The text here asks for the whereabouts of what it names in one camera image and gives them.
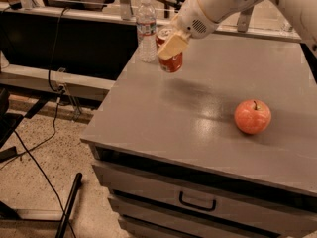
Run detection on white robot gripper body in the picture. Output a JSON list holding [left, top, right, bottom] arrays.
[[174, 0, 218, 39]]

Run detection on red coke can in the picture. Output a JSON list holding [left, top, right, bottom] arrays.
[[156, 26, 182, 73]]

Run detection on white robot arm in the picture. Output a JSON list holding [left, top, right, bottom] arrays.
[[158, 0, 317, 60]]

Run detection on clear plastic water bottle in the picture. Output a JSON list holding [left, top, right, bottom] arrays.
[[136, 0, 157, 62]]

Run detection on red apple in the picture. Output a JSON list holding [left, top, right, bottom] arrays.
[[234, 99, 271, 135]]

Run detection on grey drawer cabinet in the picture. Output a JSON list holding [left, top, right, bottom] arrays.
[[80, 142, 317, 238]]

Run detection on black metal floor stand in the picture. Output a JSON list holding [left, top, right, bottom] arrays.
[[0, 172, 83, 238]]

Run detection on metal bracket post centre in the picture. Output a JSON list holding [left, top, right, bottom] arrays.
[[119, 0, 133, 21]]

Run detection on metal bracket post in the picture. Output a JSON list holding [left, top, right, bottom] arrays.
[[119, 0, 133, 21], [237, 7, 254, 33]]

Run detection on metal bracket post right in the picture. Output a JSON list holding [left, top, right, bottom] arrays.
[[237, 7, 254, 33]]

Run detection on black drawer handle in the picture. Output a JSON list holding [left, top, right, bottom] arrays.
[[178, 191, 217, 212]]

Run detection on black cable on floor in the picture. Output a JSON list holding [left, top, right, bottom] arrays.
[[0, 7, 77, 238]]

